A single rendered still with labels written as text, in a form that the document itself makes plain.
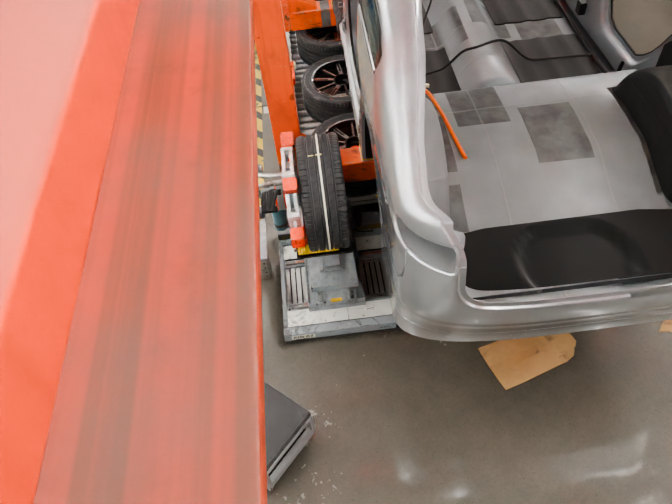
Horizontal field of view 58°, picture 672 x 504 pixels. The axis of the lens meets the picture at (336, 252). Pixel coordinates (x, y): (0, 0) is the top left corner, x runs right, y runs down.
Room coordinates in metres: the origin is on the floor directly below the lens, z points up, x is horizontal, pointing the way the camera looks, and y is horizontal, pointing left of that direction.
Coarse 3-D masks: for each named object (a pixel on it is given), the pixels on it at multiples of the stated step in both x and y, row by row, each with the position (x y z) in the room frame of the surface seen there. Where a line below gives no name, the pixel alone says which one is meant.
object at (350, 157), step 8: (304, 136) 3.00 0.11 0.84; (344, 152) 2.99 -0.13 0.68; (352, 152) 2.98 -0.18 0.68; (344, 160) 2.92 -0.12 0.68; (352, 160) 2.91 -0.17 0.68; (360, 160) 2.90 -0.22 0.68; (344, 168) 2.87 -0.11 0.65; (352, 168) 2.88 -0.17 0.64; (360, 168) 2.88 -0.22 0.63; (368, 168) 2.88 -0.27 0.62; (344, 176) 2.87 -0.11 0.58; (352, 176) 2.88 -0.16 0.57; (360, 176) 2.88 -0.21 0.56; (368, 176) 2.88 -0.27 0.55
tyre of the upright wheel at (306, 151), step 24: (312, 144) 2.52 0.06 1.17; (336, 144) 2.49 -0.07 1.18; (312, 168) 2.35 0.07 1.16; (336, 168) 2.34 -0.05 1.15; (312, 192) 2.25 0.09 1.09; (336, 192) 2.24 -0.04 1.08; (312, 216) 2.18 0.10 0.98; (336, 216) 2.17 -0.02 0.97; (312, 240) 2.15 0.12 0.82; (336, 240) 2.15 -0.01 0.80
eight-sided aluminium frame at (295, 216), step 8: (288, 152) 2.55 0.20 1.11; (296, 168) 2.72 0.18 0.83; (288, 176) 2.36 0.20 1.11; (296, 176) 2.70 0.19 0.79; (288, 200) 2.27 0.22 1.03; (296, 200) 2.27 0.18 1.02; (288, 208) 2.24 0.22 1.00; (296, 208) 2.24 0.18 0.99; (288, 216) 2.21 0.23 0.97; (296, 216) 2.21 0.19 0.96; (296, 224) 2.47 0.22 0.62
